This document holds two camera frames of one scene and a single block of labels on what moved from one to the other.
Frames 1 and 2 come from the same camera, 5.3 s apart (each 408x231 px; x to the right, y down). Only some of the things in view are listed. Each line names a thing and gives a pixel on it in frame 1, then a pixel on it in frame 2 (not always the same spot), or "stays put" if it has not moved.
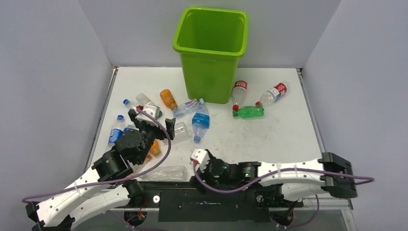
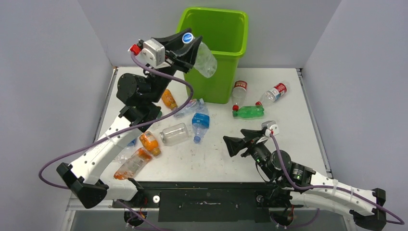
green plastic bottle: x=249 y=112 stays put
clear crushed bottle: x=176 y=173 -> x=206 y=63
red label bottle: x=239 y=94 stays put
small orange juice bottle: x=168 y=98 stays put
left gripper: x=159 y=132 -> x=179 y=62
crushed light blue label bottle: x=200 y=121 stays put
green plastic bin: x=210 y=42 stays put
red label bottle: x=274 y=94 stays put
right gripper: x=203 y=175 -> x=233 y=145
